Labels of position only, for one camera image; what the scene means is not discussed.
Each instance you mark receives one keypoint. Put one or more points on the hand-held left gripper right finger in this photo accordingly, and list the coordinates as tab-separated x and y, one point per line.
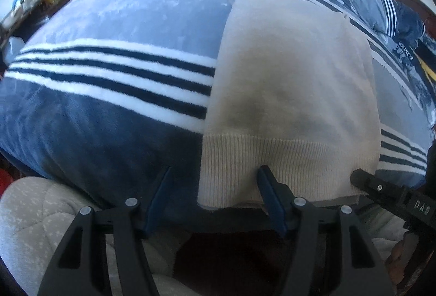
272	200

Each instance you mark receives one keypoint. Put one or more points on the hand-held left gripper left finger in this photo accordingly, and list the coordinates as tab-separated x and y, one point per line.
160	194

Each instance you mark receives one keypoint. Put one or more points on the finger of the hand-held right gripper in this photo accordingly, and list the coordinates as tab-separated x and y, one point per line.
378	185

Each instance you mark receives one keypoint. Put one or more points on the cream knit sweater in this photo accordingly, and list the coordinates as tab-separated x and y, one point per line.
289	78

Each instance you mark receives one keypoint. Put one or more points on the person's right hand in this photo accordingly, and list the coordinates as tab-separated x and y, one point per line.
397	257

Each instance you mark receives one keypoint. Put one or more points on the grey speckled pajama pants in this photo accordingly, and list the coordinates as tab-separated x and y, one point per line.
30	224

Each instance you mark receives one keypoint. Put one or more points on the red object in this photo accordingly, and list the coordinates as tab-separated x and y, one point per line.
6	180

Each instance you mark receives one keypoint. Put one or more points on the dark navy printed garment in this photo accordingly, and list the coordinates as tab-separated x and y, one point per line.
407	27

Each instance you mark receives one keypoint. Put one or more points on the striped fleece blanket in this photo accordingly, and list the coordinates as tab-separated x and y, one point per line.
102	27

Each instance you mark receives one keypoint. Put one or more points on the grey pillow with striped edge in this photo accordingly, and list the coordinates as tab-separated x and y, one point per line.
368	0

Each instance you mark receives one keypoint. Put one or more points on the dark wooden side table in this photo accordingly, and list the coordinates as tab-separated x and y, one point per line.
37	10

